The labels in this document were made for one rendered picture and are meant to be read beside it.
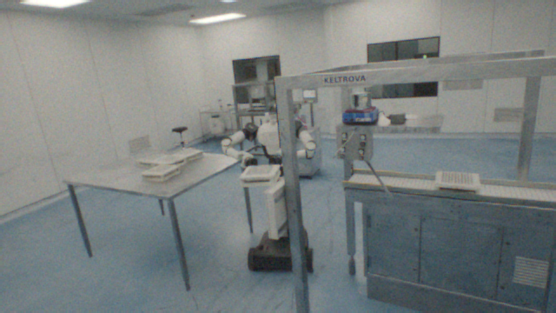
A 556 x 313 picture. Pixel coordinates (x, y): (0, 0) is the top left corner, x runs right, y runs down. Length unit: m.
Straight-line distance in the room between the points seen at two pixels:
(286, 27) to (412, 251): 6.32
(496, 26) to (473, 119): 1.71
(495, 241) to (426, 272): 0.48
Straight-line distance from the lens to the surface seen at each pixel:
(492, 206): 2.23
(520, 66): 1.36
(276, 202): 1.61
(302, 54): 7.76
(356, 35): 7.45
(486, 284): 2.56
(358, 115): 2.16
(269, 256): 2.99
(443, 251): 2.45
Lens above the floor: 1.81
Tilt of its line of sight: 16 degrees down
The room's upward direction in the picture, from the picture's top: 6 degrees counter-clockwise
